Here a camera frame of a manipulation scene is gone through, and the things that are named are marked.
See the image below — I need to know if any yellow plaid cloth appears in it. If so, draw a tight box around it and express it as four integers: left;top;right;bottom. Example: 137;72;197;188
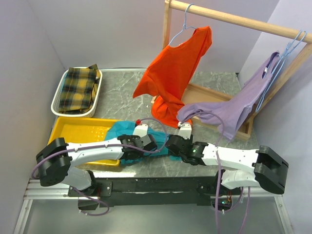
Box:
58;64;100;114

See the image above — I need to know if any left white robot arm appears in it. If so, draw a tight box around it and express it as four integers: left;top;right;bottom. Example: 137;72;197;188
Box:
36;134;157;196

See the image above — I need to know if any empty blue wire hanger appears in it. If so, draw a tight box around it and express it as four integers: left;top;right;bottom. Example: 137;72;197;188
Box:
255;30;307;112

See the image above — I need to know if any yellow plastic tray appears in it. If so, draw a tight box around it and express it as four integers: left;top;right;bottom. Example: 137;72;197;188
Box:
47;116;121;167

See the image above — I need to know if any purple cable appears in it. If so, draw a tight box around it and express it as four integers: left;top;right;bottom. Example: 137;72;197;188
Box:
180;112;252;234
31;117;168;216

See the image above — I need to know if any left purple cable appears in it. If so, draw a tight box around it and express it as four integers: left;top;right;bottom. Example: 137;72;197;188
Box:
31;117;168;216

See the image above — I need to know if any blue hanger with orange shirt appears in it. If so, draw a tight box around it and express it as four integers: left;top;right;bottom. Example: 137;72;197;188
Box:
168;3;196;45

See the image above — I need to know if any blue hanger with lilac shirt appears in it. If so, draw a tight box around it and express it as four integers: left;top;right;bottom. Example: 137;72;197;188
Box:
262;40;296;79

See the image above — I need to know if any orange t shirt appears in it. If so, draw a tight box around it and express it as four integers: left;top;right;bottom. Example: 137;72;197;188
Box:
133;26;212;128

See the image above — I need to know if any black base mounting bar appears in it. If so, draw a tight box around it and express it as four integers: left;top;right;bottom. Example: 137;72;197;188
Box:
68;176;234;211

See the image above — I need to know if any teal t shirt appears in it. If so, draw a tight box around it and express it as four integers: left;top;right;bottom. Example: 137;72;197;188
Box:
104;121;168;157

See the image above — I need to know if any white plastic basket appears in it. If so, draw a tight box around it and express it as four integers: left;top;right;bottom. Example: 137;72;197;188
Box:
51;64;102;117

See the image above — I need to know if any lilac t shirt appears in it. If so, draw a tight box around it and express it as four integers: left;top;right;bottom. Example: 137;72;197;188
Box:
176;51;280;141

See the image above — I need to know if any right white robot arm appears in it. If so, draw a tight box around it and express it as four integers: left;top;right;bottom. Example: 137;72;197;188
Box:
166;135;289;195

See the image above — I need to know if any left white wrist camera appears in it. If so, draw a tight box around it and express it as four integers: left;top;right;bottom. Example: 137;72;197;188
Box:
133;119;148;137

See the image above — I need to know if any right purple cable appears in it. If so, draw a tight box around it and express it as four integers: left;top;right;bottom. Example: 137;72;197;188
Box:
180;112;252;234

